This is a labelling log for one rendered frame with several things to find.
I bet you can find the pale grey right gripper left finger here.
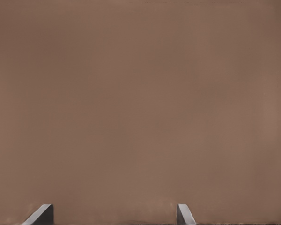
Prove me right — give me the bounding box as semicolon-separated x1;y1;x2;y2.
21;203;54;225

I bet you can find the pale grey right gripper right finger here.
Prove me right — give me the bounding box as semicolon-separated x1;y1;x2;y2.
176;203;197;225

